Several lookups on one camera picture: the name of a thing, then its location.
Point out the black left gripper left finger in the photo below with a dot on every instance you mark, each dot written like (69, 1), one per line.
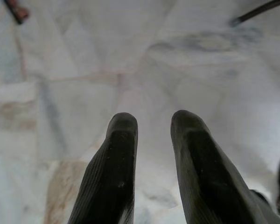
(114, 168)

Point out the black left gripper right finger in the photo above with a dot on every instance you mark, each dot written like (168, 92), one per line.
(205, 177)

